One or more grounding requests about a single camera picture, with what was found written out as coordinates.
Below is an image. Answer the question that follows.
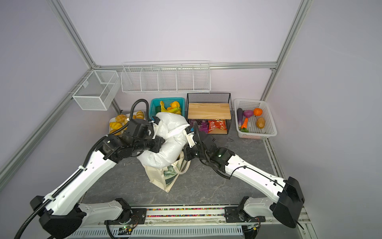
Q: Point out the white plastic grocery bag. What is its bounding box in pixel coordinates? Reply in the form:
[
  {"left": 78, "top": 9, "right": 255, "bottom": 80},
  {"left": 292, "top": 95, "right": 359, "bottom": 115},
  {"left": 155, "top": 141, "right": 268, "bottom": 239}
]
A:
[{"left": 137, "top": 112, "right": 190, "bottom": 169}]

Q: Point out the beige canvas tote bag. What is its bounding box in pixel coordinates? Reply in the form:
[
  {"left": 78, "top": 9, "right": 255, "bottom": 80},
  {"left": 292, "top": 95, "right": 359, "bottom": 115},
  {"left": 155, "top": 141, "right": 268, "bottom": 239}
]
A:
[{"left": 144, "top": 152, "right": 191, "bottom": 193}]

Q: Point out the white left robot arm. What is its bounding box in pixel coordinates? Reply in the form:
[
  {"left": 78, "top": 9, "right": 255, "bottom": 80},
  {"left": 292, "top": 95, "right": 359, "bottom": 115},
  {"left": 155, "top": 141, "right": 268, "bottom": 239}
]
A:
[{"left": 15, "top": 116, "right": 165, "bottom": 239}]

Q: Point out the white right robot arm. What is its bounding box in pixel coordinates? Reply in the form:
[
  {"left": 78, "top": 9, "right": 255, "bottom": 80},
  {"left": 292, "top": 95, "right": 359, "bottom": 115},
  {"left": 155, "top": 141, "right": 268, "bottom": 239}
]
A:
[{"left": 183, "top": 123, "right": 305, "bottom": 228}]

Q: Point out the purple snack bag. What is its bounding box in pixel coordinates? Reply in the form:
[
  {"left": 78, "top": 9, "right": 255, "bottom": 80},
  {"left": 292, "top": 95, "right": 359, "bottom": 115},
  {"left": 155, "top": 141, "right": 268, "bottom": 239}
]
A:
[{"left": 189, "top": 119, "right": 209, "bottom": 133}]

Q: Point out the striped bread right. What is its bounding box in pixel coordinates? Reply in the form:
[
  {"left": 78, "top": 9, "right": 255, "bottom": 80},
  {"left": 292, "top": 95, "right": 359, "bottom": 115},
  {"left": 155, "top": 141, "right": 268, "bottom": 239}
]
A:
[{"left": 135, "top": 111, "right": 145, "bottom": 120}]

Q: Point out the red chips bag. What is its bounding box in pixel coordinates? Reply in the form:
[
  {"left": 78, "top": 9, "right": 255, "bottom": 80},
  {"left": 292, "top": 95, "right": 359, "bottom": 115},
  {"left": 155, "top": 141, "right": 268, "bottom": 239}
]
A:
[{"left": 208, "top": 120, "right": 228, "bottom": 134}]

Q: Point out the teal plastic fruit basket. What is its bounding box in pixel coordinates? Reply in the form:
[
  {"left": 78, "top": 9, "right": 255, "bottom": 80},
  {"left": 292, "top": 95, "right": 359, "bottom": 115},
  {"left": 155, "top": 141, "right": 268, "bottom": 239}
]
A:
[{"left": 149, "top": 98, "right": 186, "bottom": 117}]

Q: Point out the croissant bread top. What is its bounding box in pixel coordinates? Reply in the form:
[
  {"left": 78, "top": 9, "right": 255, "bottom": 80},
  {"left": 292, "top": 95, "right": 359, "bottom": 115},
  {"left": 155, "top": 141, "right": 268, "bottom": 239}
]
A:
[{"left": 115, "top": 115, "right": 127, "bottom": 123}]

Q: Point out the croissant bread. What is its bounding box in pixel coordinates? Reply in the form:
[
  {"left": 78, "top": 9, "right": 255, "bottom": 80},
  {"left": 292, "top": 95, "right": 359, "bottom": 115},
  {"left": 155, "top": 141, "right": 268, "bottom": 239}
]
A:
[
  {"left": 109, "top": 122, "right": 122, "bottom": 133},
  {"left": 115, "top": 115, "right": 127, "bottom": 123}
]

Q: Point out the yellow banana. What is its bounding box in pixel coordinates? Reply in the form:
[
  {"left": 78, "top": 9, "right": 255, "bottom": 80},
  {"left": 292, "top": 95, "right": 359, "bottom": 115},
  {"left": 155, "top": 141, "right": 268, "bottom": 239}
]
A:
[{"left": 160, "top": 101, "right": 182, "bottom": 114}]

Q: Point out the croissant bread left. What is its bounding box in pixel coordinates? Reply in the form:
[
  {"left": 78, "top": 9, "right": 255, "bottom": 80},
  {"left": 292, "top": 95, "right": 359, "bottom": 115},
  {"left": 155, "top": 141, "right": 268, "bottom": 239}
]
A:
[{"left": 109, "top": 122, "right": 122, "bottom": 133}]

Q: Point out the orange fruit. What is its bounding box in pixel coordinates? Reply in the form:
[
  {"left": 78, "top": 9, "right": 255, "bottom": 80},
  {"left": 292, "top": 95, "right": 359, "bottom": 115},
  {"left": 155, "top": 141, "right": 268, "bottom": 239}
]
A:
[{"left": 170, "top": 101, "right": 180, "bottom": 109}]

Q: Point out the white bread tray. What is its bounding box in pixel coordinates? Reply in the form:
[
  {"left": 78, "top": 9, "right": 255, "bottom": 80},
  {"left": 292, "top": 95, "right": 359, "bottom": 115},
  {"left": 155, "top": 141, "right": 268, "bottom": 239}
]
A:
[{"left": 109, "top": 111, "right": 145, "bottom": 133}]

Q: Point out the black mesh wooden shelf rack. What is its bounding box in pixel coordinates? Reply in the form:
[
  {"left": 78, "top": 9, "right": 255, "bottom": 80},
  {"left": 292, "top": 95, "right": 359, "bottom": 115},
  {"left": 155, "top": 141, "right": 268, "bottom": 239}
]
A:
[{"left": 186, "top": 92, "right": 233, "bottom": 134}]

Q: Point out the orange carrot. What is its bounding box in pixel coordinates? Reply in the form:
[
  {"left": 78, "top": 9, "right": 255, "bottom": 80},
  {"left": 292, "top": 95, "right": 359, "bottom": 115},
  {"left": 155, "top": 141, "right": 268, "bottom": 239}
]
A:
[{"left": 241, "top": 118, "right": 248, "bottom": 129}]

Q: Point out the purple onion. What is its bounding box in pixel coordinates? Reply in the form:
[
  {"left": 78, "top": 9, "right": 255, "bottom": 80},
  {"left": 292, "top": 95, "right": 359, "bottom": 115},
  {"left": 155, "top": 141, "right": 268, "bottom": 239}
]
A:
[{"left": 243, "top": 110, "right": 254, "bottom": 118}]

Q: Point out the brown potato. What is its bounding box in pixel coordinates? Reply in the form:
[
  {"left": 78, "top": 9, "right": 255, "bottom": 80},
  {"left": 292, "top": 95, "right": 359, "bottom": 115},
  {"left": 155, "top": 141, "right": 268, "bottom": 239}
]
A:
[{"left": 256, "top": 117, "right": 266, "bottom": 129}]

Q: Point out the orange pumpkin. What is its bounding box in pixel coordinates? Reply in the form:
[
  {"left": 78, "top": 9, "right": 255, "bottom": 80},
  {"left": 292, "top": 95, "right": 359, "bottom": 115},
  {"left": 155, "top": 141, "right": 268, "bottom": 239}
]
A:
[{"left": 253, "top": 108, "right": 263, "bottom": 117}]

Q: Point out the white plastic vegetable basket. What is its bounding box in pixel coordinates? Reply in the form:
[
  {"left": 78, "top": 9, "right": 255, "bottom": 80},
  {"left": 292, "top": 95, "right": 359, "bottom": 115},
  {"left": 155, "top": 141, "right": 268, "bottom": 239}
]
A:
[{"left": 234, "top": 99, "right": 277, "bottom": 139}]

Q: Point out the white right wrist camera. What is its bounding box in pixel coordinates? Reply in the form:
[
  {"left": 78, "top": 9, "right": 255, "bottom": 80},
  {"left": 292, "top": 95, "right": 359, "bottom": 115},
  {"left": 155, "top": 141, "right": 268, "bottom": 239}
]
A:
[{"left": 183, "top": 127, "right": 196, "bottom": 148}]

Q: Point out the white wire wall rack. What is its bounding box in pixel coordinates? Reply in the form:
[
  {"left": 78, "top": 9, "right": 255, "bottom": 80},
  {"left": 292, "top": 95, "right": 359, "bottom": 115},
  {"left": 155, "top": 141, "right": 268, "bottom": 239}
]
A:
[{"left": 120, "top": 61, "right": 211, "bottom": 93}]

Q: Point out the white mesh wall box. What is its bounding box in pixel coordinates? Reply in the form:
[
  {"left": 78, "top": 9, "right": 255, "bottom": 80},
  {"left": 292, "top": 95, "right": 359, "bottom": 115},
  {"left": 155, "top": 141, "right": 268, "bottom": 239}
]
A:
[{"left": 72, "top": 70, "right": 121, "bottom": 111}]

